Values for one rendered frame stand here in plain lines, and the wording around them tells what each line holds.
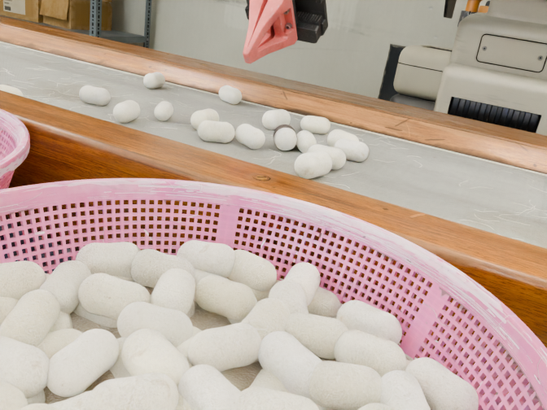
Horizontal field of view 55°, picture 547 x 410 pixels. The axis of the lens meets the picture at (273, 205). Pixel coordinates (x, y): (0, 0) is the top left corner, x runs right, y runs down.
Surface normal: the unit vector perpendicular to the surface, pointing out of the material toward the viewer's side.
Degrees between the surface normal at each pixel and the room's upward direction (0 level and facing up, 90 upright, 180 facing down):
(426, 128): 45
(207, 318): 0
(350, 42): 90
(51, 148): 90
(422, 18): 90
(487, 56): 98
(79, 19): 90
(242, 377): 0
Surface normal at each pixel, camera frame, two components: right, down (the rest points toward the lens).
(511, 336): -0.91, -0.33
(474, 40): -0.45, 0.40
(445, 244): 0.14, -0.92
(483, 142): -0.20, -0.46
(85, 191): 0.60, 0.12
